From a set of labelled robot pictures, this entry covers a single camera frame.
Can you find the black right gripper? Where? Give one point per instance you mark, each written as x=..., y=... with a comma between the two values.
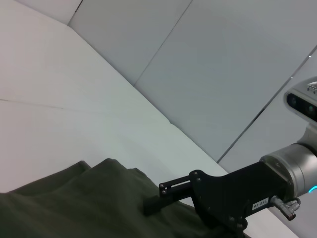
x=237, y=196

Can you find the dark green t-shirt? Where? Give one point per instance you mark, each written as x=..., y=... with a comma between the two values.
x=99, y=205

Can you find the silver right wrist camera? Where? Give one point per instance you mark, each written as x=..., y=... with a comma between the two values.
x=303, y=100

